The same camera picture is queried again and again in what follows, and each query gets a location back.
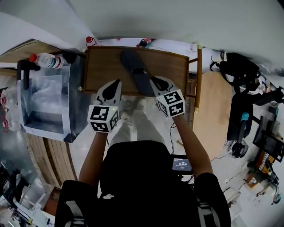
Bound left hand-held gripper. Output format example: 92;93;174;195
87;79;122;133

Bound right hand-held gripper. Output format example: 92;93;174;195
150;76;186;118

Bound dark grey slipper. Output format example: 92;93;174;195
121;49;156;97

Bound person's right forearm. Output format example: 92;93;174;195
172;114;214;180

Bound person's left forearm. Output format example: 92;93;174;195
78;130;111;186

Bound person's right shoe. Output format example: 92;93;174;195
135;97;148;111

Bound wooden shelf rack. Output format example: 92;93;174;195
77;43;203;113

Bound person's light trousers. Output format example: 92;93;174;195
110;108;167;147

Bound red cap white jug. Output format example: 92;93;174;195
85;36;97;48

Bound round light wooden table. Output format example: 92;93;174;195
192;71;233;160

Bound transparent plastic storage box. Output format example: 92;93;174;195
16;52;87;144

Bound red cap plastic water bottle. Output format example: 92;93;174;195
29;52;66;69

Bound person's black shirt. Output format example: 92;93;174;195
54;141;231;227

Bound small black screen device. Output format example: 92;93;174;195
172;155;193;172

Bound black backpack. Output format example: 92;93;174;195
209;52;261;94

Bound black office chair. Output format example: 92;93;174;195
226;93;261;142

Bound wooden slat panel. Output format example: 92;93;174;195
22;133;75;189

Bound light wooden board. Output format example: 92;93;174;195
0;39;74;65

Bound black headset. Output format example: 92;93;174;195
229;141;249;158

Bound clear bottle pack red label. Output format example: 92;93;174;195
0;88;14;111
0;110;17;133

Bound black monitor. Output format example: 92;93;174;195
252;115;284;162

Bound black angle bracket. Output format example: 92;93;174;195
17;59;42;90

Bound grey shoulder strap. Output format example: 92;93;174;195
197;199;219;227
64;200;86;227

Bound orange wooden frame with rope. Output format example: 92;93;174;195
246;150;275;189

